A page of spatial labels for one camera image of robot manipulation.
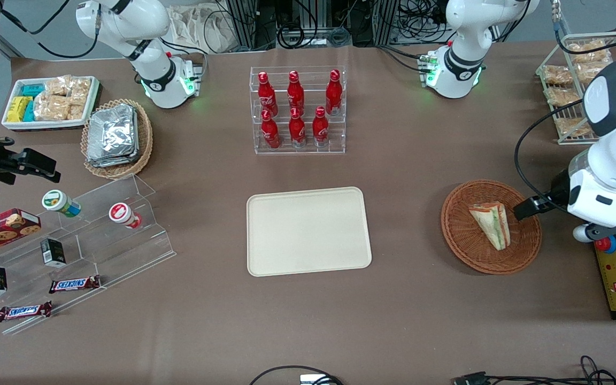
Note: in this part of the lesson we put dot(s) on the red emergency stop button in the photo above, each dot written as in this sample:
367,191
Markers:
607,245

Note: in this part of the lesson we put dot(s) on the yellow snack packet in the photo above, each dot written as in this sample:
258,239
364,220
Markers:
18,108

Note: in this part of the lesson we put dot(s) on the oval wicker basket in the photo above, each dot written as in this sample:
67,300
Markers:
145,144

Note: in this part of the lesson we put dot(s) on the white plug adapter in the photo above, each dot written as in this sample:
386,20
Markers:
316,380

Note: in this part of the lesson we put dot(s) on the cream plastic tray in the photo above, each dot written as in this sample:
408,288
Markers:
308,230

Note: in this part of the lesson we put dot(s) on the triangle sandwich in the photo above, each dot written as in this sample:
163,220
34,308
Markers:
492,224

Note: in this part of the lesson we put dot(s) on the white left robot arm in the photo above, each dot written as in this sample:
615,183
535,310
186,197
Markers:
615,139

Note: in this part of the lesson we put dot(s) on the white plastic bag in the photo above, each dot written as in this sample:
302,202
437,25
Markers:
195,29

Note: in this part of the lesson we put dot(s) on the green lid cup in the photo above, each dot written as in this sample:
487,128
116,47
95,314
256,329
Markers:
58,202

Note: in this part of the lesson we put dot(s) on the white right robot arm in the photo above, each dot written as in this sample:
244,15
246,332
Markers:
161,75

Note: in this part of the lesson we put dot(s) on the round brown wicker basket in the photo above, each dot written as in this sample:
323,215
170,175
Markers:
463,235

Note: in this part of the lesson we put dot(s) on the clear acrylic step display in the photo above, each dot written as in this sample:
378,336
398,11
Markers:
99,251

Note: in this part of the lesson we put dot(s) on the clear rice cracker bag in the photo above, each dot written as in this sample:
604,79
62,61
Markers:
51,108
81,90
76,112
58,85

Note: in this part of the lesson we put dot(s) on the teal snack packet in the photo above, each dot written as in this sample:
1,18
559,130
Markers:
29,112
32,90

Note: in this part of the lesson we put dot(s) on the white cylinder on left gripper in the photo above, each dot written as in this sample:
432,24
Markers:
580,233

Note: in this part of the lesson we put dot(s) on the aluminium frame post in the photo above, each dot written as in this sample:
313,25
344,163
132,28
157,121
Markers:
241,24
386,21

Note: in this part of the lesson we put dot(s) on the white rectangular snack tray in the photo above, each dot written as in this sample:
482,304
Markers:
9,124

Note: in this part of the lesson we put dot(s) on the silver foil pack stack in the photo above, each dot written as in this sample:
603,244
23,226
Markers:
113,136

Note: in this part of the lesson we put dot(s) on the clear bagged pastry packet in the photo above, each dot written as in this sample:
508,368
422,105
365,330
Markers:
556,75
562,96
591,72
572,126
588,51

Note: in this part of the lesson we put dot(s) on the red cola bottle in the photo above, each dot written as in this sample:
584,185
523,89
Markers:
270,133
333,93
297,131
295,92
320,128
267,96

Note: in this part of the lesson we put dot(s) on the clear acrylic bottle rack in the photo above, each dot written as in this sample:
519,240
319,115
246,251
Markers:
297,151

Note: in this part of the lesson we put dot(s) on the brown chocolate bar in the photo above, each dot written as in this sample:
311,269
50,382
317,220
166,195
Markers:
74,284
24,311

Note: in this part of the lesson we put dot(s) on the red lid cup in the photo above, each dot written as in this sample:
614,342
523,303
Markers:
122,214

